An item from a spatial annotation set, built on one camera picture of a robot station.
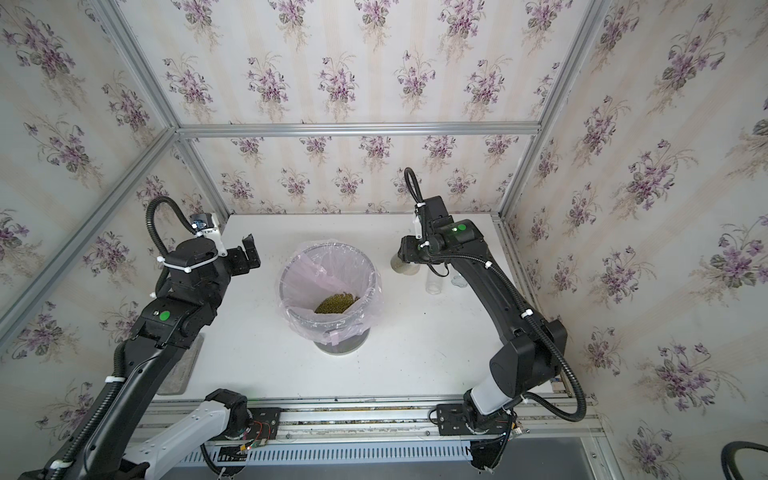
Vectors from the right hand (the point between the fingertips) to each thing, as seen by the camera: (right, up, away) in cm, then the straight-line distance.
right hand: (415, 253), depth 80 cm
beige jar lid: (-2, -4, -6) cm, 7 cm away
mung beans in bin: (-24, -16, +12) cm, 31 cm away
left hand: (-44, +3, -13) cm, 46 cm away
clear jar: (-5, -3, +4) cm, 7 cm away
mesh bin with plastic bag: (-25, -12, +11) cm, 29 cm away
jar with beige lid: (+16, -10, +17) cm, 26 cm away
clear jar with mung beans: (+8, -11, +18) cm, 22 cm away
